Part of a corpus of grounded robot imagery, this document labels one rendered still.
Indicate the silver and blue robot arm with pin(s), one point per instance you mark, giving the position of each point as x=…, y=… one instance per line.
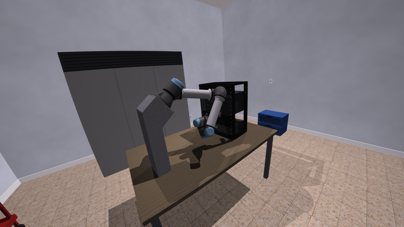
x=174, y=90

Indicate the black server rack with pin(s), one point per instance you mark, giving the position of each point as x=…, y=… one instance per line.
x=235, y=102

